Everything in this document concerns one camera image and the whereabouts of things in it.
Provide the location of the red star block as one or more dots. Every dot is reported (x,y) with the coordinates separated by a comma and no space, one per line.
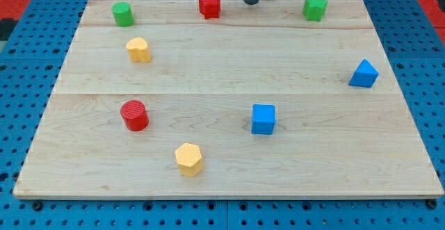
(210,8)

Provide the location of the yellow heart block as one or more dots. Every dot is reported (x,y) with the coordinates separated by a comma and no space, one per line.
(138,50)

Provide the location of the green star block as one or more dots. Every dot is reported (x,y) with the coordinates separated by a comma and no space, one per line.
(314,10)

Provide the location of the blue cube block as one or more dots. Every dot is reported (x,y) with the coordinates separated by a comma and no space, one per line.
(263,119)

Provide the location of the yellow hexagon block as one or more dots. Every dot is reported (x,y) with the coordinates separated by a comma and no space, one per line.
(189,159)

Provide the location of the red cylinder block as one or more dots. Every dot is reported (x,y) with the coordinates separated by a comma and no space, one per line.
(134,115)

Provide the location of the light wooden board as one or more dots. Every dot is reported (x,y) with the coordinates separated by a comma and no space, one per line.
(330,141)

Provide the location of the green cylinder block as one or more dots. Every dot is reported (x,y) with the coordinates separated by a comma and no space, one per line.
(122,14)

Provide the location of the blue triangular prism block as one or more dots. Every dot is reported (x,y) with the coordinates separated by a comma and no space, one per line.
(364,76)

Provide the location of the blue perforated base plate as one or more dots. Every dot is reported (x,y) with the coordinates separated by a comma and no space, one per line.
(34,53)

